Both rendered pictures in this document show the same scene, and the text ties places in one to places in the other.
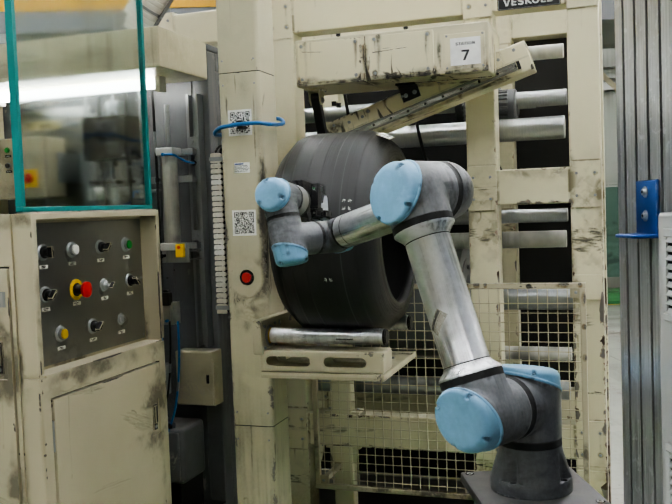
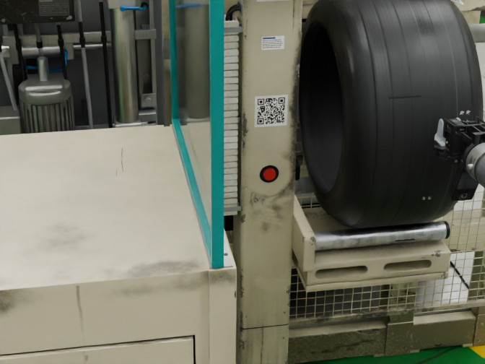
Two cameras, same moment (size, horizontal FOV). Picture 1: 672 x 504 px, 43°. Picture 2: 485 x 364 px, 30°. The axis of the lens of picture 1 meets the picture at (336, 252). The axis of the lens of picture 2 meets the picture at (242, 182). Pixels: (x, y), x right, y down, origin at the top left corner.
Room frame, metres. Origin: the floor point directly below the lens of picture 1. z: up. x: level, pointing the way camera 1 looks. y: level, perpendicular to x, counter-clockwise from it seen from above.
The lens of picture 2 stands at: (0.86, 1.23, 2.03)
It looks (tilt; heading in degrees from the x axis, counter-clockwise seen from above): 28 degrees down; 331
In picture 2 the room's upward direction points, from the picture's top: 1 degrees clockwise
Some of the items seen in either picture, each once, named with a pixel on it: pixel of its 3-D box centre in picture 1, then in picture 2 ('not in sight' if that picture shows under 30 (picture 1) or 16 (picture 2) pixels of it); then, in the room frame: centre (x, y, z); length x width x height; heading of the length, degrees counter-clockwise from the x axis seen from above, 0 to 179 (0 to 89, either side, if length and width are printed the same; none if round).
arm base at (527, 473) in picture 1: (530, 460); not in sight; (1.56, -0.35, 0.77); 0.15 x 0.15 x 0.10
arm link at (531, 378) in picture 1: (526, 399); not in sight; (1.55, -0.34, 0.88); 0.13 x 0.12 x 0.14; 132
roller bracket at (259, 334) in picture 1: (284, 327); (291, 213); (2.52, 0.16, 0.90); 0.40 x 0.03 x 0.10; 161
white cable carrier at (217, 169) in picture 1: (223, 233); (230, 119); (2.52, 0.33, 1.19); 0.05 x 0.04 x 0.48; 161
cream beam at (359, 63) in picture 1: (398, 61); not in sight; (2.70, -0.22, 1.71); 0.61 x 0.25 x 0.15; 71
